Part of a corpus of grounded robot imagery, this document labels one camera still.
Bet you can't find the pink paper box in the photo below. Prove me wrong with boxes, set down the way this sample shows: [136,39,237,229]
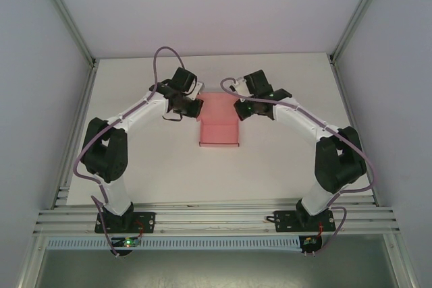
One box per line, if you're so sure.
[198,92,241,148]

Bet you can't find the aluminium side rail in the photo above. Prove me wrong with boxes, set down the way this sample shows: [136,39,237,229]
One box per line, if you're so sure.
[50,60,99,210]
[329,61,379,206]

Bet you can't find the aluminium mounting rail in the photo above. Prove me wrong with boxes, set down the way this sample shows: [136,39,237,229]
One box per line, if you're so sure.
[33,200,402,235]

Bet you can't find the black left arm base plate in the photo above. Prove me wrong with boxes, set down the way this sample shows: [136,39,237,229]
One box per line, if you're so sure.
[95,212,157,235]

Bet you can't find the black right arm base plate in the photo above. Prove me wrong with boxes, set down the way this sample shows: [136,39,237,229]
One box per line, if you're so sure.
[273,210,335,234]

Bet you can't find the aluminium frame post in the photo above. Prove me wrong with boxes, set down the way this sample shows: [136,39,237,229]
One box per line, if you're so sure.
[32,0,99,67]
[329,0,392,65]

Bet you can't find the white slotted cable duct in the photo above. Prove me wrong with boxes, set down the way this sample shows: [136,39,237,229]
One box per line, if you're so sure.
[45,236,301,253]

